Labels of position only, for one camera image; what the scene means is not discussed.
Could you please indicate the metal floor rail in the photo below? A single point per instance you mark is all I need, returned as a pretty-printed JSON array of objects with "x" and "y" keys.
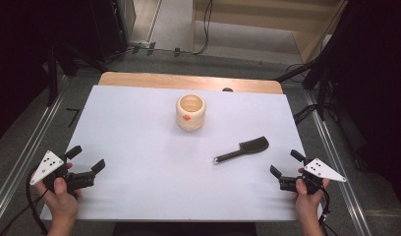
[
  {"x": 21, "y": 157},
  {"x": 336, "y": 164}
]

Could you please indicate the cream ringed cup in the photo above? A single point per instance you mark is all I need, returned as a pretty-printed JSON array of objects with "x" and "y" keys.
[{"x": 190, "y": 113}]

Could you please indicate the black curtain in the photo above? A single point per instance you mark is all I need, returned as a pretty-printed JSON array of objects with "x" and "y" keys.
[
  {"x": 25, "y": 49},
  {"x": 375, "y": 82}
]

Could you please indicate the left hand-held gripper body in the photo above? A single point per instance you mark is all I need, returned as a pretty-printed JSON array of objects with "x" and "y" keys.
[{"x": 46, "y": 166}]

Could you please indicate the white power strip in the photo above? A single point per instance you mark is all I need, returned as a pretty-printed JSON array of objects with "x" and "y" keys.
[{"x": 140, "y": 42}]

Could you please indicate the white board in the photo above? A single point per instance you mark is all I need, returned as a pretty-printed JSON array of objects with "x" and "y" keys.
[{"x": 156, "y": 170}]

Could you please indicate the person's right hand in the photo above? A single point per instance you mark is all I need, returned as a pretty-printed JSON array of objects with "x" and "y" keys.
[{"x": 306, "y": 203}]

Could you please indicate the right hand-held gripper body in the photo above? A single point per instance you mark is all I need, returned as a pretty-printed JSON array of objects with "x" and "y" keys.
[{"x": 323, "y": 170}]

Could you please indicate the wooden table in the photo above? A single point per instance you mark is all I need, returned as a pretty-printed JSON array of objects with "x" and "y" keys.
[{"x": 156, "y": 80}]

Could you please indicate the black metal stand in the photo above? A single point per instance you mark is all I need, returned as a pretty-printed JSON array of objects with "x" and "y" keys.
[
  {"x": 319, "y": 82},
  {"x": 52, "y": 75}
]

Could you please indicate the person's left hand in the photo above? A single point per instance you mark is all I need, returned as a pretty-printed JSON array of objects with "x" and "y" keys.
[{"x": 61, "y": 203}]

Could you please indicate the small dark round object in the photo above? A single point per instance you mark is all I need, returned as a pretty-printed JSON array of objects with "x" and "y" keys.
[{"x": 227, "y": 89}]

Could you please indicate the beige wooden shelf unit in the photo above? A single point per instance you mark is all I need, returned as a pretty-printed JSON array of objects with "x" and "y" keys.
[{"x": 254, "y": 23}]

